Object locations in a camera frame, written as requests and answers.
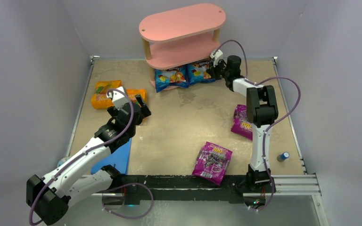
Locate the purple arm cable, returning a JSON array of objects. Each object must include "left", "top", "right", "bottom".
[
  {"left": 215, "top": 40, "right": 302, "bottom": 213},
  {"left": 28, "top": 89, "right": 135, "bottom": 226}
]

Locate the pink three-tier shelf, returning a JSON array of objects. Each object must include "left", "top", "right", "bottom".
[{"left": 139, "top": 3, "right": 226, "bottom": 86}]

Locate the small blue bottle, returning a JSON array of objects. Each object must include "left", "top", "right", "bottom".
[{"left": 277, "top": 152, "right": 290, "bottom": 162}]

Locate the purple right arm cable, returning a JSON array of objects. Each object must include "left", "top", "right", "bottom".
[{"left": 215, "top": 40, "right": 302, "bottom": 213}]

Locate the orange candy bag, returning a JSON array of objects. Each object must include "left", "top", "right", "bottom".
[
  {"left": 90, "top": 80, "right": 122, "bottom": 109},
  {"left": 126, "top": 89, "right": 147, "bottom": 107}
]

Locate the purple candy bag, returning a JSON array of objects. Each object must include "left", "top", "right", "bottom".
[
  {"left": 192, "top": 142, "right": 233, "bottom": 186},
  {"left": 230, "top": 105, "right": 253, "bottom": 140}
]

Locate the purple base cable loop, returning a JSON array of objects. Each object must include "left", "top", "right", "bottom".
[{"left": 101, "top": 182, "right": 155, "bottom": 220}]

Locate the orange candy bag near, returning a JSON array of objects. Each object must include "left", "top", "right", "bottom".
[{"left": 126, "top": 89, "right": 147, "bottom": 107}]

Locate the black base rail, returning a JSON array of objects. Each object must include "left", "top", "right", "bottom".
[{"left": 111, "top": 175, "right": 275, "bottom": 205}]

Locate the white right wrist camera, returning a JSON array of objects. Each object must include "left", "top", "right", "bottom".
[{"left": 209, "top": 49, "right": 223, "bottom": 67}]

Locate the clear tape roll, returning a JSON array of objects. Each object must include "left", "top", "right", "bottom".
[{"left": 57, "top": 157, "right": 68, "bottom": 168}]

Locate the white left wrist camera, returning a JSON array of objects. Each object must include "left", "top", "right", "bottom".
[{"left": 106, "top": 86, "right": 129, "bottom": 109}]

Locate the orange candy bag far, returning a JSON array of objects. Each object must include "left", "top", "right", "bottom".
[{"left": 90, "top": 80, "right": 122, "bottom": 109}]

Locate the blue candy bag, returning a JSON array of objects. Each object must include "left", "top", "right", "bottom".
[
  {"left": 187, "top": 58, "right": 216, "bottom": 86},
  {"left": 155, "top": 65, "right": 189, "bottom": 93}
]

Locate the blue foam pad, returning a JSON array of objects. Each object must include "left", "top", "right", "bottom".
[{"left": 90, "top": 139, "right": 132, "bottom": 175}]

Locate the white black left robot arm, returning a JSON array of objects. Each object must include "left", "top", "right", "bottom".
[{"left": 26, "top": 93, "right": 151, "bottom": 226}]

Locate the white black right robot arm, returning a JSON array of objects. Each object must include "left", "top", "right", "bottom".
[{"left": 207, "top": 55, "right": 279, "bottom": 187}]

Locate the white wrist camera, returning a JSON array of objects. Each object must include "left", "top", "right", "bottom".
[
  {"left": 209, "top": 49, "right": 223, "bottom": 67},
  {"left": 106, "top": 86, "right": 129, "bottom": 109}
]

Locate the purple candy bag front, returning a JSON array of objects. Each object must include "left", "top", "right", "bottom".
[{"left": 192, "top": 142, "right": 233, "bottom": 186}]

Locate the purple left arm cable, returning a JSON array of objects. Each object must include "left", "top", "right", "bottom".
[{"left": 28, "top": 89, "right": 135, "bottom": 226}]

